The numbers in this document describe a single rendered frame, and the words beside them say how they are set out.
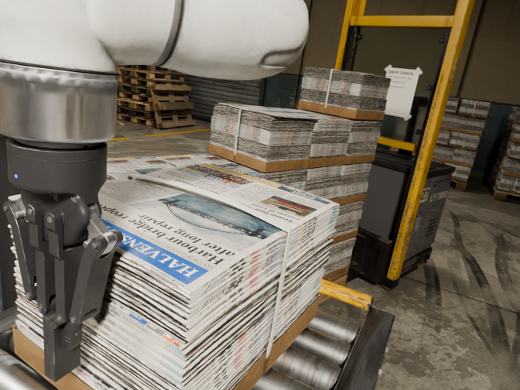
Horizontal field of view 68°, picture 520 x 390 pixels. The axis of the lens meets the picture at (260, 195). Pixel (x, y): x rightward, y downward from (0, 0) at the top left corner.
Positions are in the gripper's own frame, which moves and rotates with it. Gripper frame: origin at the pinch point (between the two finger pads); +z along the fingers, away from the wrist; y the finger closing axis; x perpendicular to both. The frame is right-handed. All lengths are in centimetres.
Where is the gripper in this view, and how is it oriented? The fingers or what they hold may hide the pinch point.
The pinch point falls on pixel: (63, 341)
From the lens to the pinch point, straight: 45.4
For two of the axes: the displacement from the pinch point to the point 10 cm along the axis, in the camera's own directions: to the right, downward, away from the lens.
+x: -4.5, 2.0, -8.7
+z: -1.3, 9.5, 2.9
